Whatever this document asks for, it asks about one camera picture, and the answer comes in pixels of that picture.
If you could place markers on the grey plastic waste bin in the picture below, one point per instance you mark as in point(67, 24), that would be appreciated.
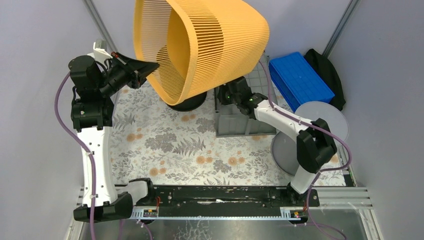
point(312, 148)

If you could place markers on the black cloth bundle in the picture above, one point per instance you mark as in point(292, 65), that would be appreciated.
point(327, 72)

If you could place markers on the black plastic waste bin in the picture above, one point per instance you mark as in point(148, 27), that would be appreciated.
point(190, 104)

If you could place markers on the yellow slatted waste bin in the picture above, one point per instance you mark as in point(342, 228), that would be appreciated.
point(198, 44)

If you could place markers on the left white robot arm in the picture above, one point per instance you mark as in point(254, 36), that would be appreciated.
point(92, 117)

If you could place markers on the aluminium frame base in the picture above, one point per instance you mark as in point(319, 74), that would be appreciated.
point(351, 198)

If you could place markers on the blue plastic divided crate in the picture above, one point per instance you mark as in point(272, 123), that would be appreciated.
point(297, 81)

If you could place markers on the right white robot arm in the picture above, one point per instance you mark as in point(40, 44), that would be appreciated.
point(290, 124)

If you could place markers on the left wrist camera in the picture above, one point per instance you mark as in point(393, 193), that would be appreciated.
point(99, 51)

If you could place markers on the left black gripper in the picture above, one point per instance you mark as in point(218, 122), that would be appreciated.
point(131, 72)

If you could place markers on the floral patterned table mat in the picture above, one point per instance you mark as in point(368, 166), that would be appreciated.
point(151, 140)

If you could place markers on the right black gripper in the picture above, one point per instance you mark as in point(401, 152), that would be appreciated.
point(221, 90)

